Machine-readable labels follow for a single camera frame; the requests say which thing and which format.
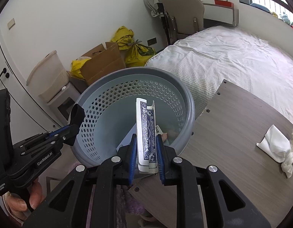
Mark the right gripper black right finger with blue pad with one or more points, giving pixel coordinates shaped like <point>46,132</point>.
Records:
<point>205,196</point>

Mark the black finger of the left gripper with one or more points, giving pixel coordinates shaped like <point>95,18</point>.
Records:
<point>69,132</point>

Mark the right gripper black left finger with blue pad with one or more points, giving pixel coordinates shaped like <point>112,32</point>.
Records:
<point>87,195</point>

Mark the blue playing card box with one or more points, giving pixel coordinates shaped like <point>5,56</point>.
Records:
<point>146,137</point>

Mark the long blue grey box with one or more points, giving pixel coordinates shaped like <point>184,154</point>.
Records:
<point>127,139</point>

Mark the green white medicine box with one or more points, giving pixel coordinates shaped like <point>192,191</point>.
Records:
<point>167,137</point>

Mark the grey perforated basket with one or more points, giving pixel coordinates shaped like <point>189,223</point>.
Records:
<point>110,111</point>

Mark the purple fuzzy fabric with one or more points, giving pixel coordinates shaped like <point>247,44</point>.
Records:
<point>126,204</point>

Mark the beige lidded bin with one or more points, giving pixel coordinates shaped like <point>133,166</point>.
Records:
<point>48,77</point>

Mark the small yellow bag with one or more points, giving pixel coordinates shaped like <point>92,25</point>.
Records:
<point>76,66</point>

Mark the white cloth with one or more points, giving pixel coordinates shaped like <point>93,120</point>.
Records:
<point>276,145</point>

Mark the brown cardboard box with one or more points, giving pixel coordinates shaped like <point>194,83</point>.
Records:
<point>102,62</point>

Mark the yellow plastic bag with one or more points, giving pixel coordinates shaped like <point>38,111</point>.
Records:
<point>135,53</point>

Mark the bed with white sheet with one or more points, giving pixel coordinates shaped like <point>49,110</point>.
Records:
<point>203,60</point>

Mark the grey upholstered chair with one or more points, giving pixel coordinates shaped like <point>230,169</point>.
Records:
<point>181,18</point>

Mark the white grey desk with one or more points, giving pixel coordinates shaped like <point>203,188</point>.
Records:
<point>215,15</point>

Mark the plush toys on windowsill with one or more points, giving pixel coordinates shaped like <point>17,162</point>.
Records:
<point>284,17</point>

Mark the red box on desk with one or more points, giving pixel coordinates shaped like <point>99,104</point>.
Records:
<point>224,3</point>

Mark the black door handle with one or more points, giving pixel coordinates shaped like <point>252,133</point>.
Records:
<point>5,73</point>

